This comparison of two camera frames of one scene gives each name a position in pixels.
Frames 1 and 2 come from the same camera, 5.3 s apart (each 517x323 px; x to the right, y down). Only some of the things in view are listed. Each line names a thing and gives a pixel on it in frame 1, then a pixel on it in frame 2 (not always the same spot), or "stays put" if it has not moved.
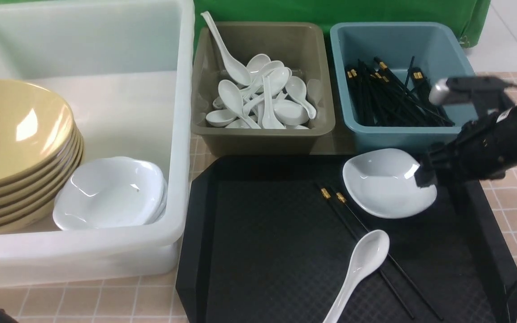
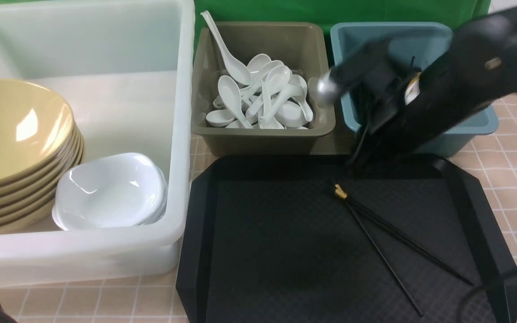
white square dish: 112,191 stays put
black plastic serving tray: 273,238 stays put
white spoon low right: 291,112 stays put
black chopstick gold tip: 340,196 → 339,192
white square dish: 383,182 → 111,189
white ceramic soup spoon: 369,253 → 267,121
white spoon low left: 220,118 stays put
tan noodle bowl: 17,127 stays put
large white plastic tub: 124,70 stays put
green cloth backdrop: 470,18 stays put
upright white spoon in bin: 238,70 stays put
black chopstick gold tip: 326,195 → 340,193
